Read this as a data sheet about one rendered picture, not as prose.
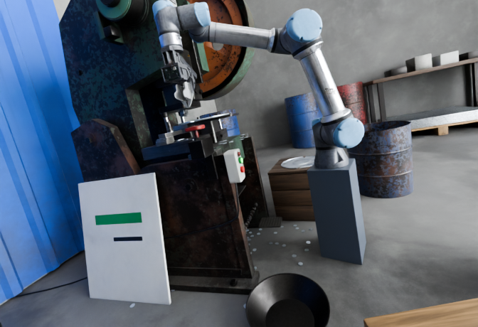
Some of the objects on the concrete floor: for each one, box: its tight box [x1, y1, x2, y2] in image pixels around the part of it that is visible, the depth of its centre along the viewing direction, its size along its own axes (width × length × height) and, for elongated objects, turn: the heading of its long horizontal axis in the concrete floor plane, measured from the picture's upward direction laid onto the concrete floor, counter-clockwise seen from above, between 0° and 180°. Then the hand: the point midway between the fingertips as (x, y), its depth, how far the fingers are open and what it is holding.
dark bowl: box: [245, 273, 330, 327], centre depth 80 cm, size 30×30×7 cm
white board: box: [78, 173, 171, 305], centre depth 109 cm, size 14×50×59 cm, turn 127°
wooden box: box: [267, 155, 315, 221], centre depth 158 cm, size 40×38×35 cm
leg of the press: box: [70, 119, 260, 295], centre depth 108 cm, size 92×12×90 cm, turn 127°
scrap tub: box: [346, 121, 414, 198], centre depth 164 cm, size 42×42×48 cm
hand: (188, 104), depth 84 cm, fingers closed
